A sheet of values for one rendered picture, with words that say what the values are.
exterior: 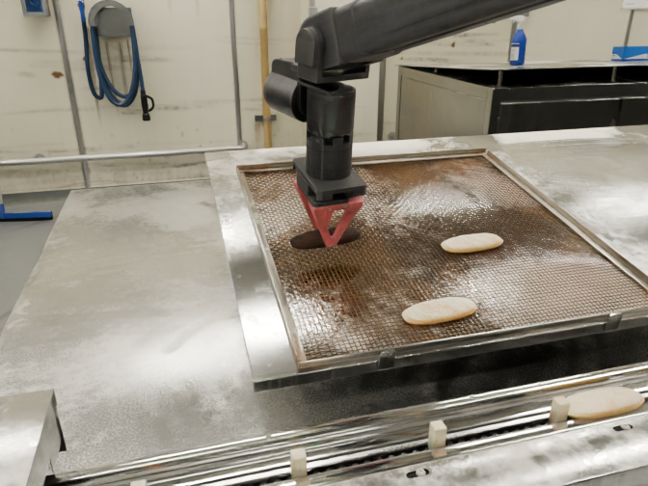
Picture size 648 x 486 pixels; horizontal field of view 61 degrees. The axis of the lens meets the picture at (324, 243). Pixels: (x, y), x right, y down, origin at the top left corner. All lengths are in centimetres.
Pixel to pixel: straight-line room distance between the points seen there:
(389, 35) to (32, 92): 374
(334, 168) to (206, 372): 30
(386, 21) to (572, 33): 466
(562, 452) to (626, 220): 53
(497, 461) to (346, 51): 42
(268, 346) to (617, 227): 61
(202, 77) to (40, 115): 111
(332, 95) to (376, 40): 9
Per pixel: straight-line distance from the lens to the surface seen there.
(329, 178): 67
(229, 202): 91
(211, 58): 410
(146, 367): 75
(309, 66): 62
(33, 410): 56
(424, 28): 54
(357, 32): 58
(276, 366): 61
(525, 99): 250
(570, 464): 58
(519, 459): 57
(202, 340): 79
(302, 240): 72
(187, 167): 422
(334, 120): 64
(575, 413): 65
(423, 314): 67
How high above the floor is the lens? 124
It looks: 23 degrees down
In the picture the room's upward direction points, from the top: straight up
